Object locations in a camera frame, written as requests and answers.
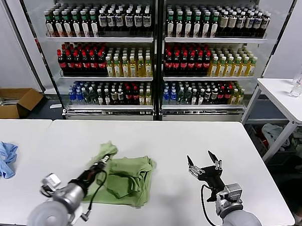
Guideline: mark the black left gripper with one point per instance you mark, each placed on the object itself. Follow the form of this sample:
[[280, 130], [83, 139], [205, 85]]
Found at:
[[89, 176]]

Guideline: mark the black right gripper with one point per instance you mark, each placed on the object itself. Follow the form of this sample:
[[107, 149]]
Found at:
[[212, 177]]

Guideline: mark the light green polo shirt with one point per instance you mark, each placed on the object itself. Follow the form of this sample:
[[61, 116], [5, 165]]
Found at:
[[128, 172]]

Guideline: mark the black plastic crate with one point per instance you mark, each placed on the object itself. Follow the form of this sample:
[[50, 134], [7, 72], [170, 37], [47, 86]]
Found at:
[[258, 147]]

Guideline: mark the small dark bottle white label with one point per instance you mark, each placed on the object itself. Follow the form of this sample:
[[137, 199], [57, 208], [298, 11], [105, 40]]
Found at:
[[194, 97], [201, 97], [107, 97], [100, 98]]

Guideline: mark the clear green water bottle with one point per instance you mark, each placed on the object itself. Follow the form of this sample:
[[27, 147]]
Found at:
[[93, 97], [187, 96], [86, 95], [180, 96]]

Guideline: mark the small dark bottle beige label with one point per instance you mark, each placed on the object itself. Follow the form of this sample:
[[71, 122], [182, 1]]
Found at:
[[214, 94], [208, 94], [121, 96], [114, 95]]

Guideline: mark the small cola bottle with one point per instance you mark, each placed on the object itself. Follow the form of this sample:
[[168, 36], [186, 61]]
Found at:
[[128, 95], [135, 95], [221, 95], [228, 95]]

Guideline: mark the blue water bottle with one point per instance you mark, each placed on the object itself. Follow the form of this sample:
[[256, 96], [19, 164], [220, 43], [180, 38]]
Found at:
[[173, 96], [166, 96], [79, 95], [72, 95]]

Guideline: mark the small yellow juice bottle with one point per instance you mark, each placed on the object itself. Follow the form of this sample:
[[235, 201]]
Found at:
[[142, 98], [148, 98], [234, 97], [241, 97]]

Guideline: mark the small white flat object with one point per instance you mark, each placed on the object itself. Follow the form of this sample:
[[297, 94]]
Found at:
[[56, 106]]

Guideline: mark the light grey garment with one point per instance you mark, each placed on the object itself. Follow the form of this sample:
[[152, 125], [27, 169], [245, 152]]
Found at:
[[274, 134]]

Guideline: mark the cola bottle red cap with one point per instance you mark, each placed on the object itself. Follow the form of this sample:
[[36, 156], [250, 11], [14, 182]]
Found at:
[[192, 64], [206, 64], [86, 63], [102, 63], [70, 63], [169, 63], [199, 63], [62, 62], [94, 64], [78, 63], [184, 63], [176, 63]]

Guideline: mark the grey green garment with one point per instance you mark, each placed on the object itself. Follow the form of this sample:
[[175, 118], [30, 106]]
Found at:
[[301, 144]]

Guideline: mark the crumpled light blue garment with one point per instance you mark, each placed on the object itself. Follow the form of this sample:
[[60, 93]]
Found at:
[[3, 159]]

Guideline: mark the white side table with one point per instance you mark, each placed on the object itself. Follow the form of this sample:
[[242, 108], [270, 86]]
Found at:
[[284, 98]]

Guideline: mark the open cardboard box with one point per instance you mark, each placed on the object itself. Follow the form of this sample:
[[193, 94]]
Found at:
[[14, 110]]

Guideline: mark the metal parts bundle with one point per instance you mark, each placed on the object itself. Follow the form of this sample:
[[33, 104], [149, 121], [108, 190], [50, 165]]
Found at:
[[8, 101]]

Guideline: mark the clear empty plastic bottle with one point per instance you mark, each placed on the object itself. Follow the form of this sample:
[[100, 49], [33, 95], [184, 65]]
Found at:
[[297, 89]]

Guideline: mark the drinks display cabinet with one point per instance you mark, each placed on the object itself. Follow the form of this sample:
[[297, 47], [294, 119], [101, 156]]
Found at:
[[101, 37], [214, 40]]

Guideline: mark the glass cabinet door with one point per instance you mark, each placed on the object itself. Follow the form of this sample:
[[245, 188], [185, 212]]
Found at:
[[36, 50], [275, 23]]

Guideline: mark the dark tea bottle green cap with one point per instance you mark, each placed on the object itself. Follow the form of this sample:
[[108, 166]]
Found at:
[[67, 26], [188, 26], [180, 26], [94, 26], [197, 26], [76, 26], [171, 25], [50, 25], [206, 26], [214, 26], [85, 26], [59, 25]]

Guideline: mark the dark bottle navy label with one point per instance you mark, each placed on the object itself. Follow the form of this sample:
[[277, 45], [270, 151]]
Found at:
[[103, 20], [129, 20], [257, 22], [120, 20], [112, 20], [265, 23], [138, 20], [147, 20], [249, 22], [241, 21]]

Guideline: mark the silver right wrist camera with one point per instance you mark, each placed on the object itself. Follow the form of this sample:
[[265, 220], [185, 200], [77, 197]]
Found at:
[[234, 190]]

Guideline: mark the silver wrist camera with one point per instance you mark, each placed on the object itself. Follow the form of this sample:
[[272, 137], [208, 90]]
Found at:
[[51, 182], [234, 190]]

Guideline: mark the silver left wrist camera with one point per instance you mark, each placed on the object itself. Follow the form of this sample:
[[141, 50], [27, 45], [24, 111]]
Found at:
[[51, 182]]

